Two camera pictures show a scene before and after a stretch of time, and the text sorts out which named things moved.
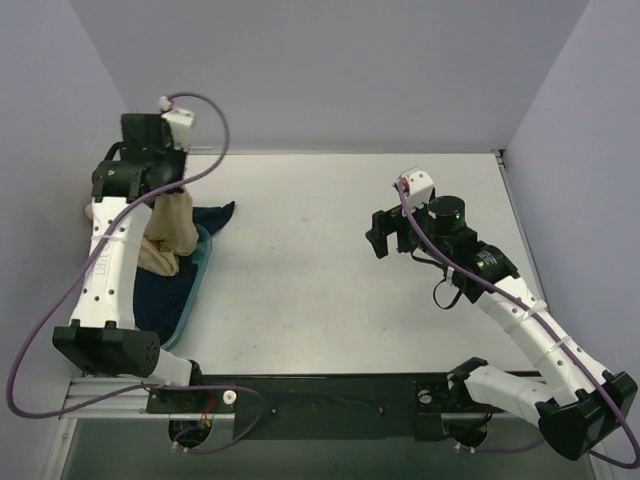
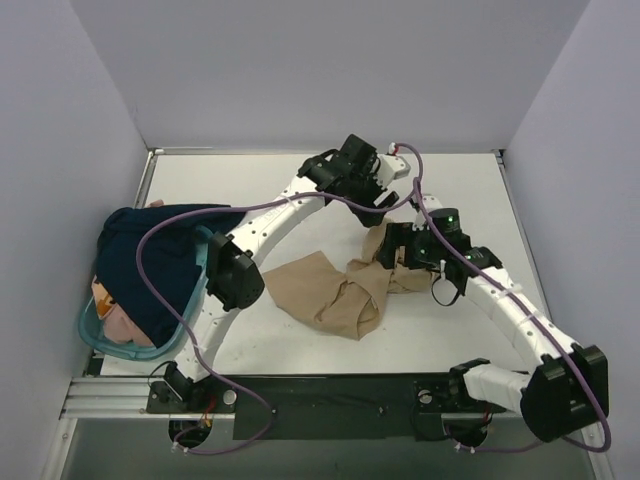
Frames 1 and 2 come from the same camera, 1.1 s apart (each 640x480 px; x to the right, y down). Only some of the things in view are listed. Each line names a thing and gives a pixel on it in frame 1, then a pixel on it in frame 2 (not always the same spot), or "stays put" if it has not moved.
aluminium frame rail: [121, 398] stays put
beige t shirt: [171, 230] to [350, 302]
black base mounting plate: [327, 406] stays put
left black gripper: [142, 130] to [373, 201]
